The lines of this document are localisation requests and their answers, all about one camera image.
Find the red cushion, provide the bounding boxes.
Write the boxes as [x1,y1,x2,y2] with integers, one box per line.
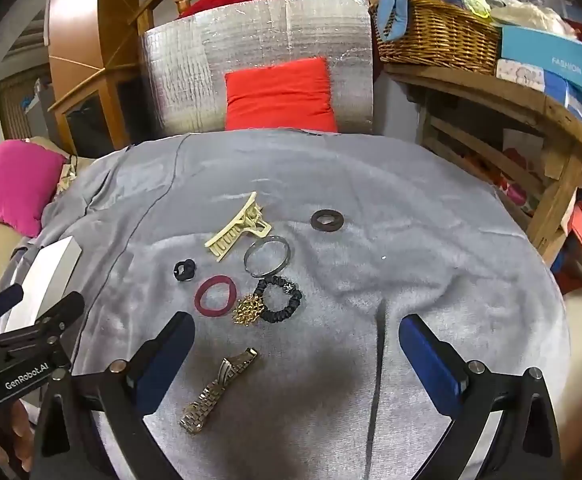
[224,57,339,133]

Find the maroon hair tie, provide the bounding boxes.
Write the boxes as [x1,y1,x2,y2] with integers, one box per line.
[194,275,240,318]

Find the white patterned box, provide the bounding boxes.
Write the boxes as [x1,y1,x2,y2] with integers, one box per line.
[496,58,546,92]

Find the pink cushion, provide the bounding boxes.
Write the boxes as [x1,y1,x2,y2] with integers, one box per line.
[0,140,66,238]

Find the window grille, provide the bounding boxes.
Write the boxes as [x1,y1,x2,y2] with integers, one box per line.
[0,67,52,141]

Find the silver foil mat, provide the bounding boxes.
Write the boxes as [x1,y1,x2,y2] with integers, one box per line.
[138,0,376,137]

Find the person's left hand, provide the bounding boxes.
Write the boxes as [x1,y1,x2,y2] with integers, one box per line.
[0,401,36,480]

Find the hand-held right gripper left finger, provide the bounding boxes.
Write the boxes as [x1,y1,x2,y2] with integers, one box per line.
[31,311,196,480]

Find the dark brown flat ring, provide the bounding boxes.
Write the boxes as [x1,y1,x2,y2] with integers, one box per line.
[310,208,344,234]

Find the white plastic bag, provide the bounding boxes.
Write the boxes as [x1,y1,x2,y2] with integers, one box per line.
[486,0,566,36]

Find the blue cloth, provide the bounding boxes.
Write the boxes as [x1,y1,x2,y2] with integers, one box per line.
[376,0,434,41]

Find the silver bangle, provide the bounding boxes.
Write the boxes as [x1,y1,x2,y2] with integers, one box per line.
[244,235,291,278]

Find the wooden table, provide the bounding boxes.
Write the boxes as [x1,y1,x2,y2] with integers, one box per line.
[381,62,582,266]

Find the metal watch band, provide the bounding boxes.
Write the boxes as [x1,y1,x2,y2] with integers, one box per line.
[179,347,259,435]

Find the grey blanket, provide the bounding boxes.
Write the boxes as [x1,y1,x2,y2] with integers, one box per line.
[21,127,572,480]

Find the cream hair claw clip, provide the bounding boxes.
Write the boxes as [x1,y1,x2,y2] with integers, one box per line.
[204,191,273,263]

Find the blue cardboard box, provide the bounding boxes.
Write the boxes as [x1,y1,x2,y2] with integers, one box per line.
[501,25,582,98]

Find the wooden cabinet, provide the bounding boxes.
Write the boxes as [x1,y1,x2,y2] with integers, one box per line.
[48,0,142,156]

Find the beige patterned cloth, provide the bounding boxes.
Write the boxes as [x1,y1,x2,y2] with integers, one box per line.
[56,155,79,193]

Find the gold chain brooch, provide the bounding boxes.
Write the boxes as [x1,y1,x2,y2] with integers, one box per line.
[232,296,263,327]

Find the black scrunchie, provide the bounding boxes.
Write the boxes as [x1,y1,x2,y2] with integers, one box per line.
[254,275,304,323]

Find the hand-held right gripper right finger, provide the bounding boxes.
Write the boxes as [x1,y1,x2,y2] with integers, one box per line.
[398,314,564,480]

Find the wicker basket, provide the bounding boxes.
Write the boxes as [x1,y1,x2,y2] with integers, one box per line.
[373,0,502,75]

